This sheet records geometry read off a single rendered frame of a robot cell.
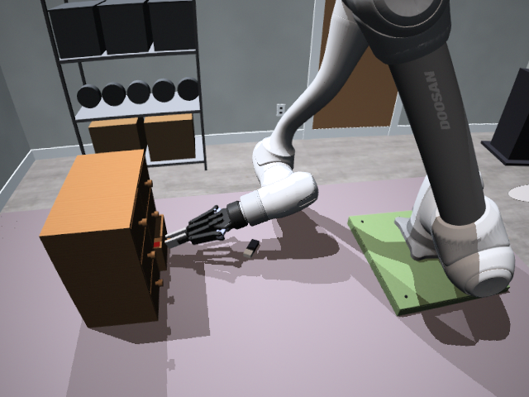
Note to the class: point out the dark brown drawer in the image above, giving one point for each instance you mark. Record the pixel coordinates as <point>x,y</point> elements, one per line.
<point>146,259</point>
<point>161,251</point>
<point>150,214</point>
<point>143,185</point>
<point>155,284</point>
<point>138,224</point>

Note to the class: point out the dark brown chest of drawers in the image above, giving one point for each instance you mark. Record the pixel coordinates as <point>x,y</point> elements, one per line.
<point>88,238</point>

